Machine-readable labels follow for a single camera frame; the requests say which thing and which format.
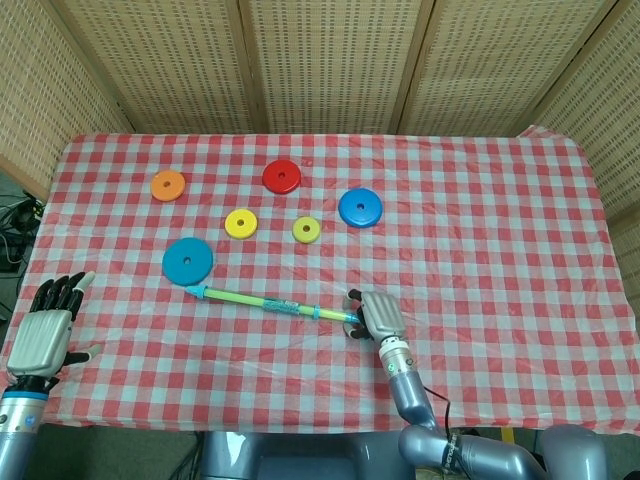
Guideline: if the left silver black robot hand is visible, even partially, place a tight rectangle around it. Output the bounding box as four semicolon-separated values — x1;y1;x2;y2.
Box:
5;271;104;391

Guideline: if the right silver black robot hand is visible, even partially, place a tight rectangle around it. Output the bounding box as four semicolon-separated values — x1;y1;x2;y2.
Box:
342;288;409;346

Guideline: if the green and blue plastic rod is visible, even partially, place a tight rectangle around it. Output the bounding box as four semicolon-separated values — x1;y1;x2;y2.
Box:
184;285;361;324

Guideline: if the red white checkered tablecloth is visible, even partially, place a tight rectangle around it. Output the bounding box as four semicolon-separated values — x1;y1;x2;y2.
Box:
0;124;640;437

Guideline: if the dark blue plastic disc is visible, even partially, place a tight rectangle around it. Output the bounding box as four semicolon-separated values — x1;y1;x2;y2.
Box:
337;188;385;229

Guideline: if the small yellow-green plastic disc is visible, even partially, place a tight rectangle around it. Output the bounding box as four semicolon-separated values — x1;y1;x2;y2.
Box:
291;216;321;245

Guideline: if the large teal plastic disc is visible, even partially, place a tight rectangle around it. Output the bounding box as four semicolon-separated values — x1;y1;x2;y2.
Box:
162;237;215;286

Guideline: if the grey-blue robot torso base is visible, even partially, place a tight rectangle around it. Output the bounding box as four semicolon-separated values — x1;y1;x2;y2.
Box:
199;430;416;480

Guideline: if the red plastic disc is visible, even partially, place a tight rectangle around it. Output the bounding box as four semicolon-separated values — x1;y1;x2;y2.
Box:
261;159;302;195

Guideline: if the yellow plastic disc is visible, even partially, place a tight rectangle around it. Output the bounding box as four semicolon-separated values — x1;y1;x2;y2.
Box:
224;208;259;241

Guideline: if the orange plastic disc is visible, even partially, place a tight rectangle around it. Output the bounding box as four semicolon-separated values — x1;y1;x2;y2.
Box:
150;169;187;203

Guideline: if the woven bamboo screen panel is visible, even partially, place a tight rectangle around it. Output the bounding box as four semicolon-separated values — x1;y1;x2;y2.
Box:
237;0;436;135
397;0;626;136
519;9;640;296
49;0;266;135
0;0;136;201

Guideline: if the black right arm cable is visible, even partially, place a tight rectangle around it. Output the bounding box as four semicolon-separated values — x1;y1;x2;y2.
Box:
422;383;452;437

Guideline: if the tangle of black floor cables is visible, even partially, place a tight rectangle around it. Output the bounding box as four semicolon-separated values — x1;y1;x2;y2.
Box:
0;189;47;274

